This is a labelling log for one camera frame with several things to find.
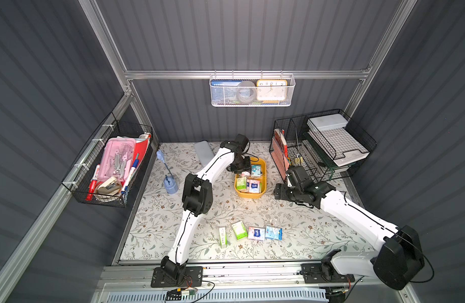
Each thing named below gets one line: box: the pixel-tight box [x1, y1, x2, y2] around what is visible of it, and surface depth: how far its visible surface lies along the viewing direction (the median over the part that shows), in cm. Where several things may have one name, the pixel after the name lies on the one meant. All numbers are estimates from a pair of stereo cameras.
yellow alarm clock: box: [255, 78, 289, 104], surface depth 90 cm
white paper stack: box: [307, 113, 370, 167], surface depth 96 cm
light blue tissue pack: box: [265, 225, 284, 241], surface depth 84 cm
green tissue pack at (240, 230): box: [231, 220, 249, 240], surface depth 85 cm
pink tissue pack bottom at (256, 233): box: [247, 226, 266, 242], surface depth 84 cm
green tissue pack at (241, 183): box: [236, 176, 248, 191], surface depth 98 cm
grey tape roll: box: [236, 80, 257, 104], surface depth 88 cm
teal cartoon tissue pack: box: [250, 164, 261, 178], surface depth 102 cm
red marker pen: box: [85, 164, 101, 201], surface depth 66 cm
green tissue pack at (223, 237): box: [218, 227, 228, 249], surface depth 81 cm
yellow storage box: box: [233, 156, 268, 199], surface depth 97 cm
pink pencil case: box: [97, 136, 136, 184], surface depth 74 cm
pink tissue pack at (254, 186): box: [248, 179, 261, 194], surface depth 95 cm
